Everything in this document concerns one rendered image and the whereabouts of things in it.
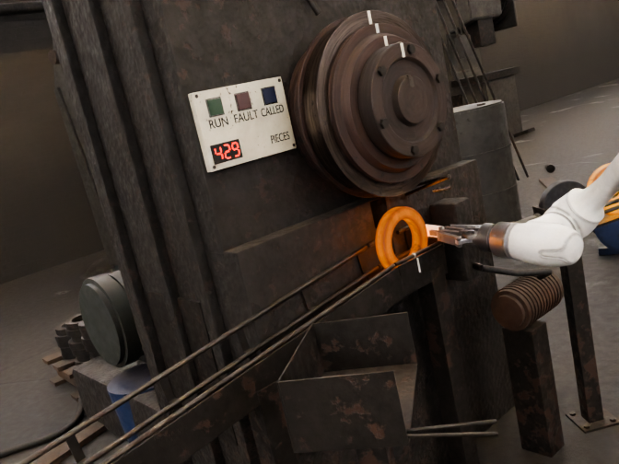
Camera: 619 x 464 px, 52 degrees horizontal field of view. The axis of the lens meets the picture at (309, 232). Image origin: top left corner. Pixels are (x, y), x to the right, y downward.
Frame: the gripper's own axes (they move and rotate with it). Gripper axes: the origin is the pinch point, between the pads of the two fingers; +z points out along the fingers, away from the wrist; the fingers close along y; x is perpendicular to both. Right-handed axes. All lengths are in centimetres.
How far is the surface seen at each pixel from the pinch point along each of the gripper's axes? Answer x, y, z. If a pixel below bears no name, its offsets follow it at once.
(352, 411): -6, -72, -38
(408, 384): -11, -54, -33
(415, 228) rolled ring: 2.1, -5.2, 1.5
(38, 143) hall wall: 6, 104, 611
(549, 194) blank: 2.3, 34.1, -16.6
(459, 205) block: 4.6, 10.3, -2.1
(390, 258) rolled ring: -1.8, -18.7, -0.1
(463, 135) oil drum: -15, 215, 141
